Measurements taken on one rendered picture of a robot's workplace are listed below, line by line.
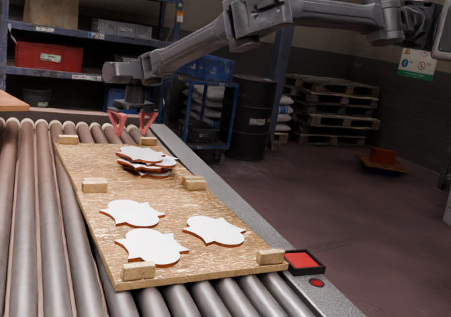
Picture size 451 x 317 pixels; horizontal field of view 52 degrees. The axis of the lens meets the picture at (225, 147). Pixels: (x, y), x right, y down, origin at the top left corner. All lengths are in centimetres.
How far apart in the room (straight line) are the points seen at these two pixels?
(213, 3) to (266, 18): 545
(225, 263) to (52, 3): 457
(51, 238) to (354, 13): 79
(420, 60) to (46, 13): 465
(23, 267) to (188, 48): 58
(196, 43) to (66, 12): 429
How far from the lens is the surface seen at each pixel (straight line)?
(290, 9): 93
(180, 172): 137
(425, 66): 665
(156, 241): 93
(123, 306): 79
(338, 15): 104
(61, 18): 530
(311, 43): 721
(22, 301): 80
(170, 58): 116
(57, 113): 192
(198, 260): 90
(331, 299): 92
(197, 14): 629
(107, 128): 186
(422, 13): 127
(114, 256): 89
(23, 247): 95
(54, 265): 89
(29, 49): 521
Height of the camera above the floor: 137
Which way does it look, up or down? 15 degrees down
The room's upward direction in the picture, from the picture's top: 9 degrees clockwise
